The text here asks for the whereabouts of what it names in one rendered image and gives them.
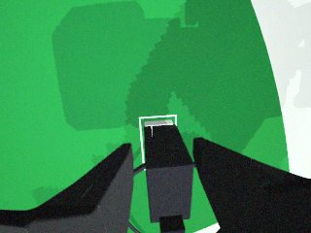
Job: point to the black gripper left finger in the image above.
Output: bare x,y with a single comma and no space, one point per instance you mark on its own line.
99,202

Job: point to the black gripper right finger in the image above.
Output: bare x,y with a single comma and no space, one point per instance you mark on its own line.
248,196

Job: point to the green circuit board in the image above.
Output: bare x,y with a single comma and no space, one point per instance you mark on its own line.
78,78

